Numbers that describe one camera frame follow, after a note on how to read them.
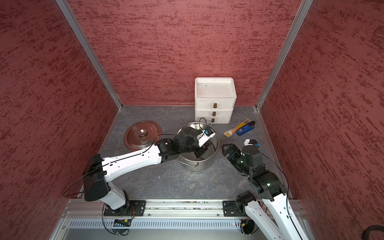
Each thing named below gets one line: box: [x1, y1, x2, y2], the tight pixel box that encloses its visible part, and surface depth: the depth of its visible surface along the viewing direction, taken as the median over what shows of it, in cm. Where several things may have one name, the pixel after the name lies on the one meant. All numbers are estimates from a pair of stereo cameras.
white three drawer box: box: [194, 77, 237, 124], surface depth 100 cm
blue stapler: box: [236, 121, 256, 136], surface depth 107 cm
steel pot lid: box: [124, 120, 163, 151], surface depth 103 cm
